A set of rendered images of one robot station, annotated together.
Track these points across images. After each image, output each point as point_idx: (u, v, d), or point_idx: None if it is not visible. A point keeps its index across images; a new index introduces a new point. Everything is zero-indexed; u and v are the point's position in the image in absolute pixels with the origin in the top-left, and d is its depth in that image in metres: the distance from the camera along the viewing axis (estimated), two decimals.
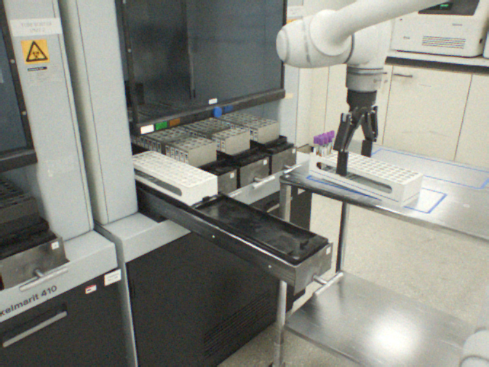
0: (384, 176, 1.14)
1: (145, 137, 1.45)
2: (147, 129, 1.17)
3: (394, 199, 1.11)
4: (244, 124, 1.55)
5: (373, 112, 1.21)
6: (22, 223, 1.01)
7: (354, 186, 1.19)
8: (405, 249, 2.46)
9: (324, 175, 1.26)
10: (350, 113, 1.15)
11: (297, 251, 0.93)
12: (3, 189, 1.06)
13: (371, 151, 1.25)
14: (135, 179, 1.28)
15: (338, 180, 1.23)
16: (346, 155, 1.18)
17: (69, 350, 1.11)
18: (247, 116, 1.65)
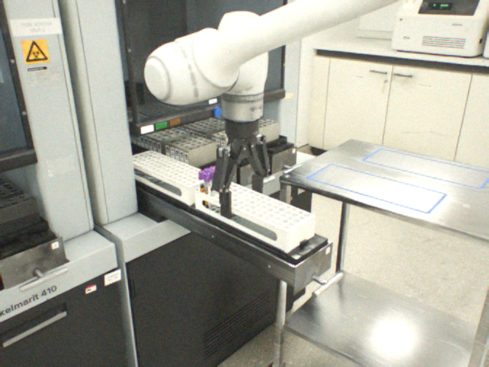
0: (269, 220, 0.96)
1: (145, 137, 1.45)
2: (147, 129, 1.17)
3: (280, 248, 0.94)
4: None
5: (260, 143, 1.03)
6: (22, 223, 1.01)
7: (240, 230, 1.01)
8: (405, 249, 2.46)
9: (209, 215, 1.08)
10: (228, 146, 0.96)
11: (296, 250, 0.93)
12: (3, 189, 1.06)
13: (262, 187, 1.08)
14: (135, 179, 1.28)
15: (224, 221, 1.05)
16: (228, 195, 1.00)
17: (69, 350, 1.11)
18: None
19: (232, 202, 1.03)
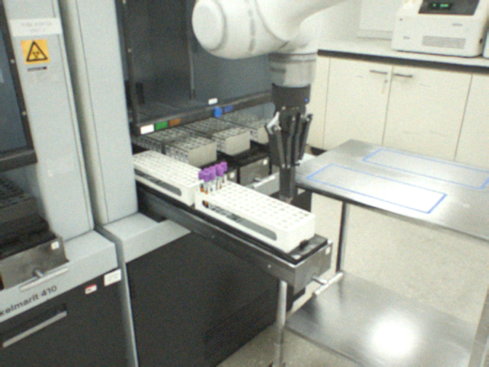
0: (269, 220, 0.96)
1: (145, 137, 1.45)
2: (147, 129, 1.17)
3: (280, 248, 0.94)
4: (244, 124, 1.55)
5: None
6: (22, 223, 1.01)
7: (240, 230, 1.01)
8: (405, 249, 2.46)
9: (209, 215, 1.08)
10: None
11: (296, 250, 0.93)
12: (3, 189, 1.06)
13: (280, 175, 0.94)
14: (135, 179, 1.28)
15: (223, 221, 1.05)
16: None
17: (69, 350, 1.11)
18: (247, 116, 1.65)
19: (232, 202, 1.03)
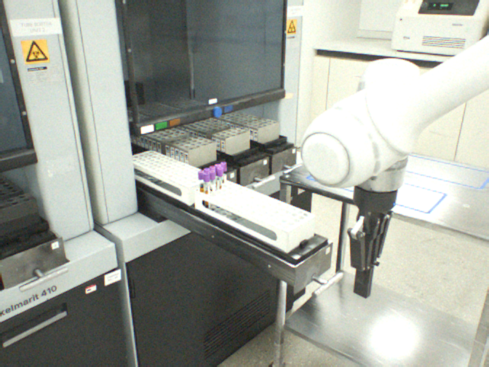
0: (269, 220, 0.96)
1: (145, 137, 1.45)
2: (147, 129, 1.17)
3: (280, 248, 0.94)
4: (244, 124, 1.55)
5: (353, 229, 0.80)
6: (22, 223, 1.01)
7: (240, 230, 1.01)
8: (405, 249, 2.46)
9: (209, 215, 1.08)
10: None
11: (296, 250, 0.93)
12: (3, 189, 1.06)
13: (355, 273, 0.88)
14: (135, 179, 1.28)
15: (223, 221, 1.05)
16: None
17: (69, 350, 1.11)
18: (247, 116, 1.65)
19: (232, 202, 1.04)
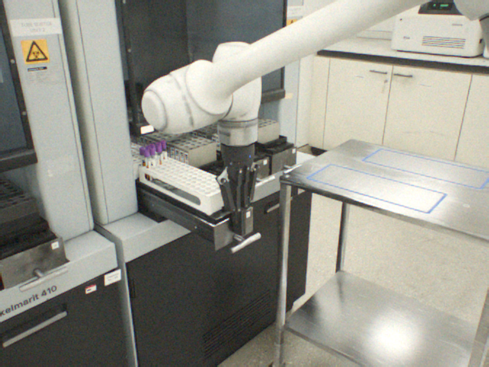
0: (196, 188, 1.11)
1: (145, 137, 1.45)
2: (147, 129, 1.17)
3: (204, 212, 1.09)
4: None
5: (222, 177, 1.02)
6: (22, 223, 1.01)
7: (174, 198, 1.17)
8: (405, 249, 2.46)
9: (150, 186, 1.23)
10: (251, 162, 1.07)
11: (217, 213, 1.09)
12: (3, 189, 1.06)
13: (233, 216, 1.09)
14: None
15: (161, 191, 1.20)
16: None
17: (69, 350, 1.11)
18: None
19: (168, 175, 1.19)
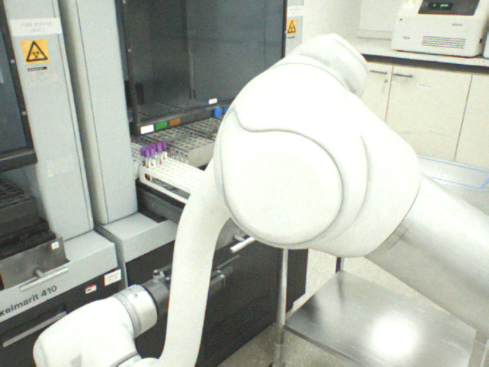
0: None
1: (145, 137, 1.45)
2: (147, 129, 1.17)
3: None
4: None
5: (161, 273, 0.96)
6: (22, 223, 1.01)
7: (174, 198, 1.17)
8: None
9: (150, 186, 1.23)
10: None
11: None
12: (3, 189, 1.06)
13: None
14: None
15: (161, 191, 1.20)
16: (221, 268, 0.98)
17: None
18: None
19: (168, 175, 1.19)
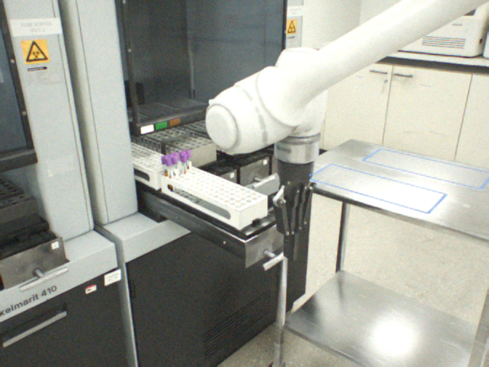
0: (225, 200, 1.05)
1: (145, 137, 1.45)
2: (147, 129, 1.17)
3: (233, 226, 1.03)
4: None
5: (276, 197, 0.91)
6: (22, 223, 1.01)
7: (200, 210, 1.10)
8: (405, 249, 2.46)
9: (174, 197, 1.17)
10: None
11: (248, 228, 1.02)
12: (3, 189, 1.06)
13: (284, 239, 0.99)
14: None
15: (185, 204, 1.14)
16: None
17: (69, 350, 1.11)
18: None
19: (193, 186, 1.12)
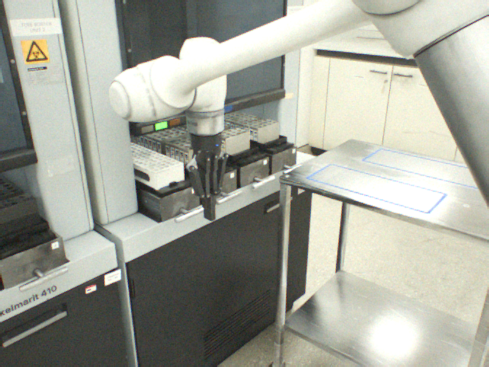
0: (146, 166, 1.25)
1: (145, 137, 1.45)
2: (147, 129, 1.17)
3: (152, 187, 1.23)
4: (244, 124, 1.55)
5: (191, 164, 1.08)
6: (22, 223, 1.01)
7: None
8: (405, 249, 2.46)
9: None
10: (220, 151, 1.13)
11: (164, 188, 1.22)
12: (3, 189, 1.06)
13: None
14: None
15: None
16: None
17: (69, 350, 1.11)
18: (247, 116, 1.65)
19: None
